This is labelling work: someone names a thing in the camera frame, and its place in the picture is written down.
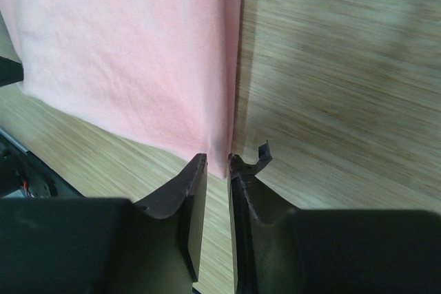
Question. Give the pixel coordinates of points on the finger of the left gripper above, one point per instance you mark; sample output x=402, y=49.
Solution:
x=11, y=72

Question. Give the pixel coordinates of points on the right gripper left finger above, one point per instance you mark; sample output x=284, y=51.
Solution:
x=107, y=245

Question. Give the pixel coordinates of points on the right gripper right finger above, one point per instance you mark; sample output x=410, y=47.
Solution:
x=280, y=248

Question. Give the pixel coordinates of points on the salmon pink t shirt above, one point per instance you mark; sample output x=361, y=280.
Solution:
x=159, y=72

